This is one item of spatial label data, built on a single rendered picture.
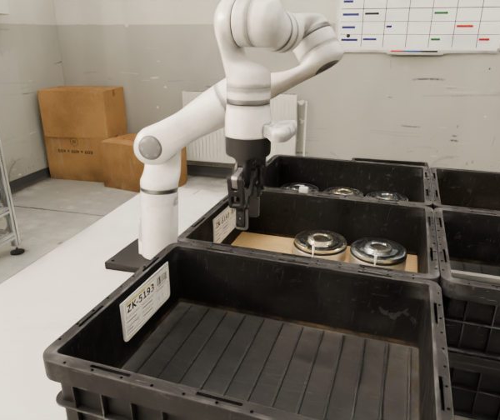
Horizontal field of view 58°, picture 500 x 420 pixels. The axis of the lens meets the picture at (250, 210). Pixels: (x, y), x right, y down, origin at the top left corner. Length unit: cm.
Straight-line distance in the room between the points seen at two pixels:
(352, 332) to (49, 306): 65
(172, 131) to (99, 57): 357
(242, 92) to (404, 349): 44
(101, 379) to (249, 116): 43
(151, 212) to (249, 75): 52
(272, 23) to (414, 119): 327
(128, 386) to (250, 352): 23
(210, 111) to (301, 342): 55
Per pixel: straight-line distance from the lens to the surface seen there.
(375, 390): 62
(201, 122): 102
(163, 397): 46
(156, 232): 113
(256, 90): 71
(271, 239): 97
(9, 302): 112
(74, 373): 51
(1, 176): 294
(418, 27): 386
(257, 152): 73
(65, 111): 430
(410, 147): 397
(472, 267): 96
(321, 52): 98
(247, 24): 70
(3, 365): 94
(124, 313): 62
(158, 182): 110
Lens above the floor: 124
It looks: 21 degrees down
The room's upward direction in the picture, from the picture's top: straight up
